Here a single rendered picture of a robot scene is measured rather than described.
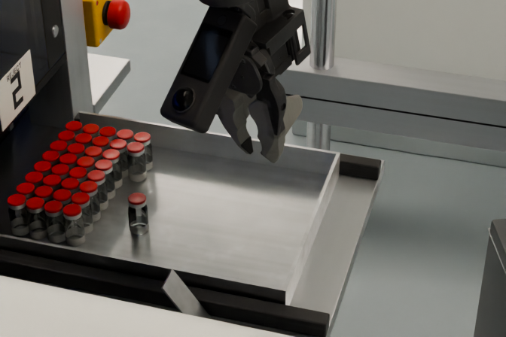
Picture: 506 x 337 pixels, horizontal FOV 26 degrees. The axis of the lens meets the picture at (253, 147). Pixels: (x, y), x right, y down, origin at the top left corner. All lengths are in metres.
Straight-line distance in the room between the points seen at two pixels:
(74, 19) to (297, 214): 0.38
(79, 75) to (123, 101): 1.74
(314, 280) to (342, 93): 1.06
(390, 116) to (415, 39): 0.61
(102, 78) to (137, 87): 1.69
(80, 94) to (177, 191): 0.21
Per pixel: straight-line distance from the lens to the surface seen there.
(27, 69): 1.29
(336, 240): 1.25
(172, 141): 1.39
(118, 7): 1.45
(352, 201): 1.31
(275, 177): 1.34
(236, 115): 1.10
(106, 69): 1.58
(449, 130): 2.22
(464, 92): 2.18
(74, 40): 1.40
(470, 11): 2.75
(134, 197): 1.24
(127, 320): 0.17
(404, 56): 2.83
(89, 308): 0.17
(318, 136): 2.31
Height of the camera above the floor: 1.67
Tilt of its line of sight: 34 degrees down
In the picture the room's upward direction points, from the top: straight up
